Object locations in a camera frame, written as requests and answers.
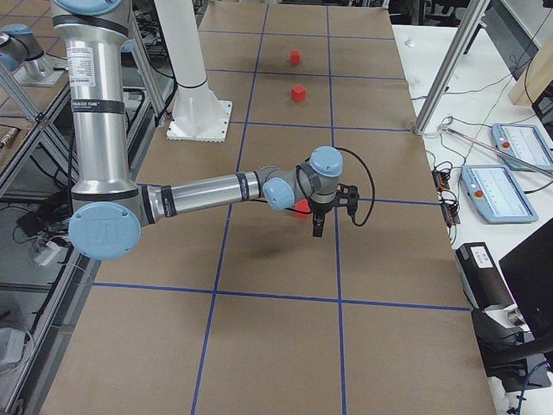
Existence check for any teach pendant tablet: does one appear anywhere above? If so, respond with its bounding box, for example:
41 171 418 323
492 124 552 172
461 164 538 224

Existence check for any white power strip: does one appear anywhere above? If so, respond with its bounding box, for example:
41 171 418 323
34 241 61 266

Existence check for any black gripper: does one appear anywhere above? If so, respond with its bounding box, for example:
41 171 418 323
308 192 340 238

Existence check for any aluminium frame post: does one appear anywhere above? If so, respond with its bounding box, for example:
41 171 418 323
412 0 491 136

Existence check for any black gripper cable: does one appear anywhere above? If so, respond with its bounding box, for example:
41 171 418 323
334 147 376 227

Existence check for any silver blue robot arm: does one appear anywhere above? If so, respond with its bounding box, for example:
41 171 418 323
52 1 346 260

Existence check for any black computer monitor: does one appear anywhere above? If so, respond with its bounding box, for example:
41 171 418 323
471 221 552 392

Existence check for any small circuit board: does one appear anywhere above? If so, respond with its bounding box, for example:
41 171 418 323
432 169 451 192

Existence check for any red cube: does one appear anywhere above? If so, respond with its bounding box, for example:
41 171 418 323
293 199 311 220

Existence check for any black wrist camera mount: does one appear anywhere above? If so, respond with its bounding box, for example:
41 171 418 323
336 183 359 219

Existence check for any red cube block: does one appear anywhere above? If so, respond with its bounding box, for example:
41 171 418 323
290 85 307 103
289 49 302 66

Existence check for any far teach pendant tablet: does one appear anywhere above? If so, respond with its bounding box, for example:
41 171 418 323
492 124 552 172

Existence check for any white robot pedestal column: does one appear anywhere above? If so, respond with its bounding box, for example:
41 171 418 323
155 0 232 143

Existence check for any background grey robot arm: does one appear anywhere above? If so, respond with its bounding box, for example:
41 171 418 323
1 23 65 87

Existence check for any aluminium frame table left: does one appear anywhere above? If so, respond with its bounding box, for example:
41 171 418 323
0 25 178 415

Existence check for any near teach pendant tablet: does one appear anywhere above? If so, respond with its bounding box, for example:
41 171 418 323
461 164 538 224

